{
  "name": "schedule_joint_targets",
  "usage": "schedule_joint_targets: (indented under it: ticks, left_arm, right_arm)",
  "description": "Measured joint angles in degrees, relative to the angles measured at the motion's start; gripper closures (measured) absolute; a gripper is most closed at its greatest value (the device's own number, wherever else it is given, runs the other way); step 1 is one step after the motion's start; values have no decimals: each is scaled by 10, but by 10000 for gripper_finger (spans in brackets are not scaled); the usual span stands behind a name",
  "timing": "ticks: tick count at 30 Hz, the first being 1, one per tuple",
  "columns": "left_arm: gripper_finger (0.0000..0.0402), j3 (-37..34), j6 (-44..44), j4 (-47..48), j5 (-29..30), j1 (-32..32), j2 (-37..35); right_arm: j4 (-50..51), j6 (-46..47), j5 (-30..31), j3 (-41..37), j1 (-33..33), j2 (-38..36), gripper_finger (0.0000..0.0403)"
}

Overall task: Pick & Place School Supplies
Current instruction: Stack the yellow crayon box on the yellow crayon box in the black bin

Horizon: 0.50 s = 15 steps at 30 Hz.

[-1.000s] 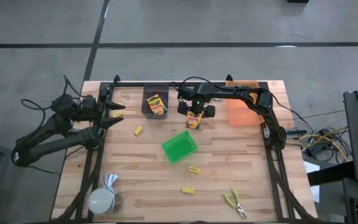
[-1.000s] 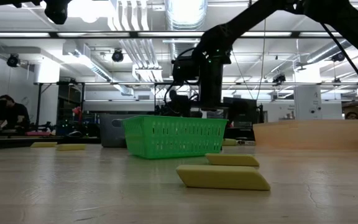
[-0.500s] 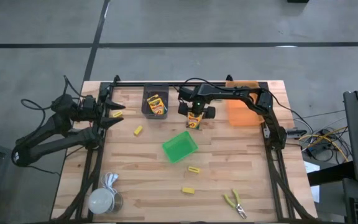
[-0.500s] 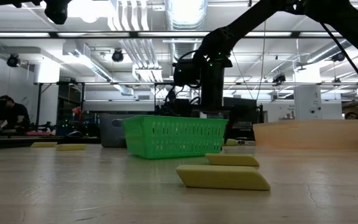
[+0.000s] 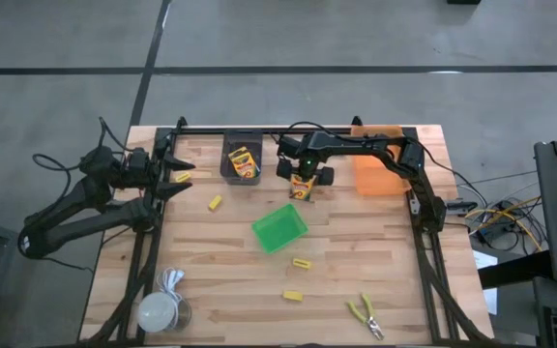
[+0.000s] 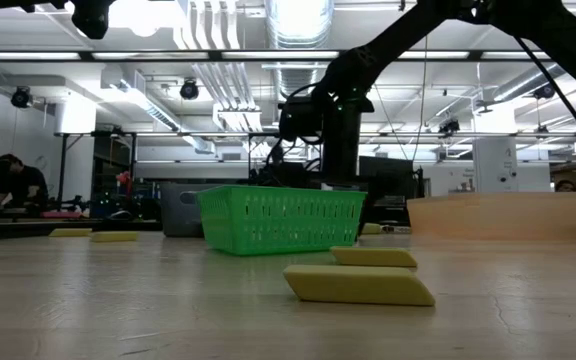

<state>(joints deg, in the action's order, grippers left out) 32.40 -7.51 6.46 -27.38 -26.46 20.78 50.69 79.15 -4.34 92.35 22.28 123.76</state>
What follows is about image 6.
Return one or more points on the black ceiling spotlight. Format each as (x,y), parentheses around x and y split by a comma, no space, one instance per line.
(189,89)
(544,91)
(449,126)
(20,97)

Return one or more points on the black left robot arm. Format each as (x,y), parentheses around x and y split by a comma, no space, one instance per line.
(93,17)

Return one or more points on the black crossbar with light strips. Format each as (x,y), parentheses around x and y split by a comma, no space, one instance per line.
(280,55)

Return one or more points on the orange plastic bin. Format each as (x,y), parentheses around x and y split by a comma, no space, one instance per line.
(498,217)

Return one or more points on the black table frame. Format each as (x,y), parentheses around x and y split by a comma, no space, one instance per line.
(18,229)

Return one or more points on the dark grey plastic bin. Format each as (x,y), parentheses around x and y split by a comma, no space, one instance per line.
(178,212)

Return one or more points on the pink bin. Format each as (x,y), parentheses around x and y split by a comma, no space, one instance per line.
(63,214)

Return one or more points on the yellow eraser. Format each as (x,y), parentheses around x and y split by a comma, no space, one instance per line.
(70,232)
(358,286)
(373,257)
(114,236)

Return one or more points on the silver ceiling air duct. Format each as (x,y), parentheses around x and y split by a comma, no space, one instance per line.
(295,30)

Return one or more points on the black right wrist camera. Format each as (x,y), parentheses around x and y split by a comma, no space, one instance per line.
(300,120)

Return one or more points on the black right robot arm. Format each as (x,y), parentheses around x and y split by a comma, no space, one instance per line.
(393,40)

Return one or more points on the green plastic basket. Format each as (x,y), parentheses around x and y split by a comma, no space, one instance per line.
(278,220)

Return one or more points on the white pillar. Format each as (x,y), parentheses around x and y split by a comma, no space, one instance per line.
(494,165)

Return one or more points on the person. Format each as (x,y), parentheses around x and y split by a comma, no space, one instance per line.
(25,185)
(565,186)

